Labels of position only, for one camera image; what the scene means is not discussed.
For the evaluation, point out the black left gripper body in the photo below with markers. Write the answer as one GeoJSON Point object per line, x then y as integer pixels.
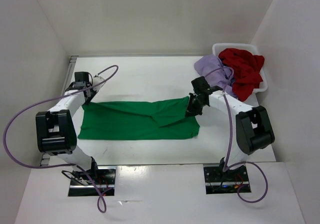
{"type": "Point", "coordinates": [93, 92]}

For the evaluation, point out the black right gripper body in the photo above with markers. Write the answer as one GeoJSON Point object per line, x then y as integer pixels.
{"type": "Point", "coordinates": [194, 108]}

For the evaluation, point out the green t shirt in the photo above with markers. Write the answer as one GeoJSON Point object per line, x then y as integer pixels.
{"type": "Point", "coordinates": [130, 121]}

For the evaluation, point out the red t shirt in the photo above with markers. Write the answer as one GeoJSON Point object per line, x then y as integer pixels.
{"type": "Point", "coordinates": [246, 68]}

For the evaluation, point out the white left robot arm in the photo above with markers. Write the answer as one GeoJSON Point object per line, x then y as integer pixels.
{"type": "Point", "coordinates": [56, 135]}

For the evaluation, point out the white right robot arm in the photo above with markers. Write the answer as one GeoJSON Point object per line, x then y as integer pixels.
{"type": "Point", "coordinates": [250, 128]}

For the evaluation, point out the lavender t shirt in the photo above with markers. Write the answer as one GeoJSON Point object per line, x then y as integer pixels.
{"type": "Point", "coordinates": [216, 73]}

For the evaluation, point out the white plastic bin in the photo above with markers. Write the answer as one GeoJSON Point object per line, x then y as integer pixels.
{"type": "Point", "coordinates": [217, 48]}

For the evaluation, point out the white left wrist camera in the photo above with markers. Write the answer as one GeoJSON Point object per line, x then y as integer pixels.
{"type": "Point", "coordinates": [98, 82]}

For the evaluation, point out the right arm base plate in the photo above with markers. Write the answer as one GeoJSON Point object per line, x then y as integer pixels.
{"type": "Point", "coordinates": [218, 182]}

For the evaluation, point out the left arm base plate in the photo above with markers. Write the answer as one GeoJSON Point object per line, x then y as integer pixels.
{"type": "Point", "coordinates": [80, 185]}

